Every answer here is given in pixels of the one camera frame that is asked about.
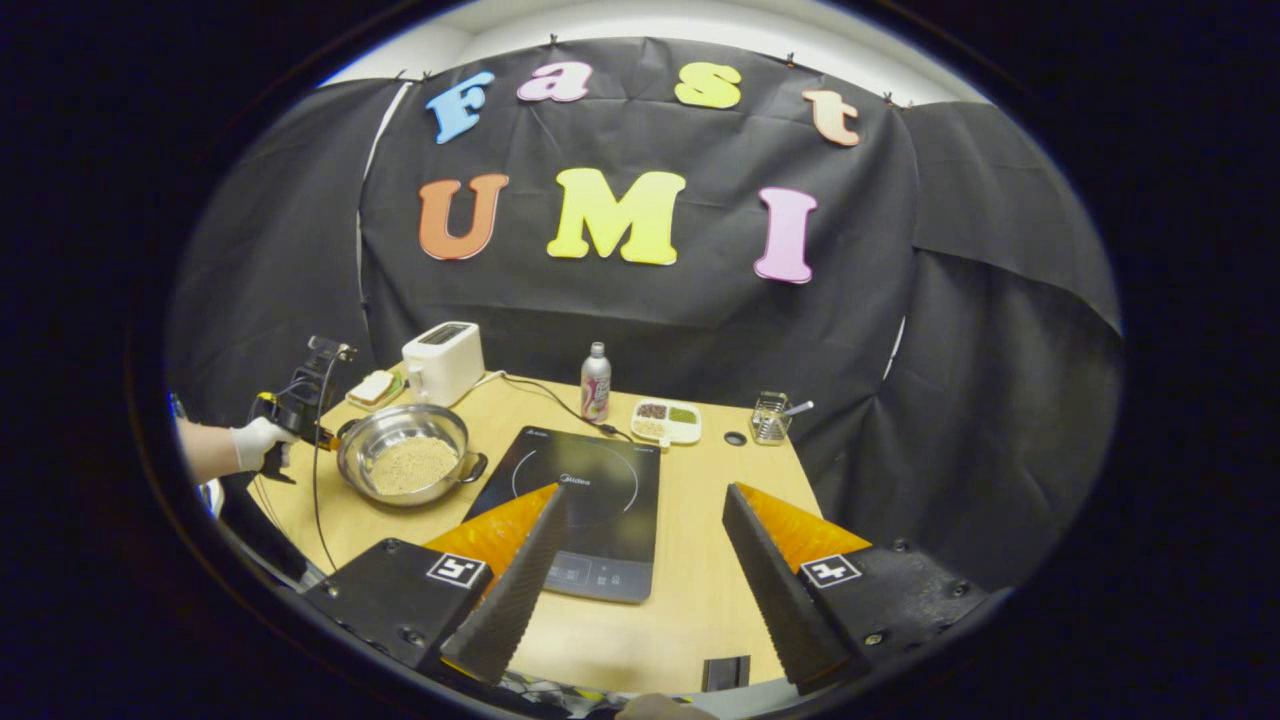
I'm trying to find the white toaster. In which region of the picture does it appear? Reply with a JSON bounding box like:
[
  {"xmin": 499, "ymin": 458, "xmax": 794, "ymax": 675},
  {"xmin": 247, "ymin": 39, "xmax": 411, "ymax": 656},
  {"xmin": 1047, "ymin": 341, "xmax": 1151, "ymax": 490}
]
[{"xmin": 401, "ymin": 321, "xmax": 487, "ymax": 408}]

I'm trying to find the steel pot with black handles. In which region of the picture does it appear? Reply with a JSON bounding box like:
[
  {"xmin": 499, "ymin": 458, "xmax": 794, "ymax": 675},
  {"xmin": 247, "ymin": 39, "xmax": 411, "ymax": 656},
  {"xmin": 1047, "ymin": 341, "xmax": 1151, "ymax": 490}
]
[{"xmin": 335, "ymin": 403, "xmax": 490, "ymax": 508}]

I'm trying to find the silver printed bottle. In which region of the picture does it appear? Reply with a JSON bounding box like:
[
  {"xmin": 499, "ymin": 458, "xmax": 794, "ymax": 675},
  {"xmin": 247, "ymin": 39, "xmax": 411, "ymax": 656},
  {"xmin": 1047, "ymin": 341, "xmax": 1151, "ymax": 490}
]
[{"xmin": 581, "ymin": 342, "xmax": 612, "ymax": 424}]

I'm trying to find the black induction cooktop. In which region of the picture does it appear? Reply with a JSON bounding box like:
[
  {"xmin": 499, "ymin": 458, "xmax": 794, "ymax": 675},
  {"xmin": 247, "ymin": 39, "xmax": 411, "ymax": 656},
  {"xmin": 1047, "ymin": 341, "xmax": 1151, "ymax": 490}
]
[{"xmin": 462, "ymin": 425, "xmax": 662, "ymax": 605}]

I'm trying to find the white sandwich plate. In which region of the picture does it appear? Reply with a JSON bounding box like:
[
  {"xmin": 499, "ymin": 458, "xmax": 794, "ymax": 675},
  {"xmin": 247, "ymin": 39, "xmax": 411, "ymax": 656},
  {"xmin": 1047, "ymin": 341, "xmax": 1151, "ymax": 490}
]
[{"xmin": 345, "ymin": 368, "xmax": 409, "ymax": 411}]

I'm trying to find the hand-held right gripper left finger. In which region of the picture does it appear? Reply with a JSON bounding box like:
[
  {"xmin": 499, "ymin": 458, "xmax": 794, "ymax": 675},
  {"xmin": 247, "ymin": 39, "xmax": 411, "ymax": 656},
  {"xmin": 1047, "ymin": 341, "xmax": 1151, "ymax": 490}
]
[{"xmin": 300, "ymin": 483, "xmax": 569, "ymax": 686}]

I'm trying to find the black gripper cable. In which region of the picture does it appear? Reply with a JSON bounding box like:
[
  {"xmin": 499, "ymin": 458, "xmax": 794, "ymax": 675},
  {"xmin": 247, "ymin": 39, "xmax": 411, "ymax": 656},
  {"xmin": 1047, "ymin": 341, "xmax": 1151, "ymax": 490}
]
[{"xmin": 300, "ymin": 350, "xmax": 343, "ymax": 576}]

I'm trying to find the clear utensil holder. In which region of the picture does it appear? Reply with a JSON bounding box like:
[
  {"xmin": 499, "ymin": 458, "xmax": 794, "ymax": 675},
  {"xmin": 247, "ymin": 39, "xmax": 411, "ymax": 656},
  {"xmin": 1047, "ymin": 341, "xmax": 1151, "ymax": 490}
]
[{"xmin": 751, "ymin": 391, "xmax": 793, "ymax": 446}]

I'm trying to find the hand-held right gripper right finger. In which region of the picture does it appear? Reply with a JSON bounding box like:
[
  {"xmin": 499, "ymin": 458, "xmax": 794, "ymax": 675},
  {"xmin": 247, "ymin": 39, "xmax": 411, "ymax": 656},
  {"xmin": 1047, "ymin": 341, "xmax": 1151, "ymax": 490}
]
[{"xmin": 722, "ymin": 482, "xmax": 991, "ymax": 696}]

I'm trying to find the pile of soybeans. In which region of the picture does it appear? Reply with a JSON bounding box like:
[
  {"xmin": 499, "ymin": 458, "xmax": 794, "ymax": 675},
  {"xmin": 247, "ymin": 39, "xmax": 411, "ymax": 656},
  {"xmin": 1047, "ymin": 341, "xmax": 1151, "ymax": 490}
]
[{"xmin": 370, "ymin": 436, "xmax": 461, "ymax": 497}]

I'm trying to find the white divided seasoning dish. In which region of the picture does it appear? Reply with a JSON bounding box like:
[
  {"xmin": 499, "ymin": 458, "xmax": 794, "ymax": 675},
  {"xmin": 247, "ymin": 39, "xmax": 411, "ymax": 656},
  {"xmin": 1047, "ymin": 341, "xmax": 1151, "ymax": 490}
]
[{"xmin": 630, "ymin": 397, "xmax": 703, "ymax": 448}]

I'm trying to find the black power cable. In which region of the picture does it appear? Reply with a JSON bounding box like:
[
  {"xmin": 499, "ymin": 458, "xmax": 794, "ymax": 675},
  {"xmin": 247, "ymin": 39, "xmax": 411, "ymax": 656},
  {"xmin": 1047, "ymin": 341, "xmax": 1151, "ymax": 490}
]
[{"xmin": 478, "ymin": 370, "xmax": 633, "ymax": 443}]

